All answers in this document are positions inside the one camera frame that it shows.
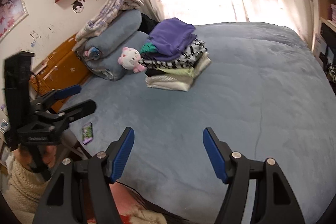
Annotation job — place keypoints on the red patterned cloth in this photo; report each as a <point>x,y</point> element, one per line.
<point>123,200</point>

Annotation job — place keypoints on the white and pink plush toy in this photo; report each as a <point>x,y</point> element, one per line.
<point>130,57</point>

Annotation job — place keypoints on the white box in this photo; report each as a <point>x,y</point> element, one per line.
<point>319,43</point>

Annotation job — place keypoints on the blue bed blanket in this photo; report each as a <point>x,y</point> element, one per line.
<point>210,98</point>

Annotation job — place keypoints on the wooden headboard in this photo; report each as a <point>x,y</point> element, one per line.
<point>65,64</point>

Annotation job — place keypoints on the cartoon face wall sticker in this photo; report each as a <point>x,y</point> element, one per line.
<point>78,6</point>

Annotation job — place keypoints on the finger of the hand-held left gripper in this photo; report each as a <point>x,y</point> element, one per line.
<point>81,108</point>
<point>68,90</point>

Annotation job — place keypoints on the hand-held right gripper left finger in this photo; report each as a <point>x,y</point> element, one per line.
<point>120,155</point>

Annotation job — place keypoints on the framed wall picture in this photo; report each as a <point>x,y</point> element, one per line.
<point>10,11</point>

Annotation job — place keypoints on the black folded garment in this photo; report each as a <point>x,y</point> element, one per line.
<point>152,72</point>

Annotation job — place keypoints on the white floral quilt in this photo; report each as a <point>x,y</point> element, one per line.
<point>115,3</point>

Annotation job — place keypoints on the black and white patterned cloth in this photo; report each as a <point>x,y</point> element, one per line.
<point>332,71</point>

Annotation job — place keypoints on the person's left hand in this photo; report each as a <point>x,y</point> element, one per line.
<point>50,155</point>

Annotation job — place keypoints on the purple zip hoodie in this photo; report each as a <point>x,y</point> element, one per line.
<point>173,35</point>

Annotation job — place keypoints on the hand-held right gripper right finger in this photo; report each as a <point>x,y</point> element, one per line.
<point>215,155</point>

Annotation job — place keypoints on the smartphone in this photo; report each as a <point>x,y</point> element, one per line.
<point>88,133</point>

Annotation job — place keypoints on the light green folded garment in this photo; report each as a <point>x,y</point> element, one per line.
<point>183,72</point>

